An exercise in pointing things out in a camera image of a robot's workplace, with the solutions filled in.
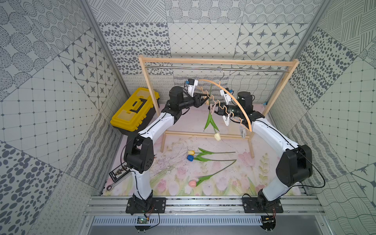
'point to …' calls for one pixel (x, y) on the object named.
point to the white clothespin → (226, 121)
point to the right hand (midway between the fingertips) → (209, 109)
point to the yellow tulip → (203, 152)
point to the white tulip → (211, 121)
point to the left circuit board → (142, 220)
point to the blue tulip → (190, 158)
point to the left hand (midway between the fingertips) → (208, 93)
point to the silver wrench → (109, 187)
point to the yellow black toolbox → (139, 111)
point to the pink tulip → (193, 183)
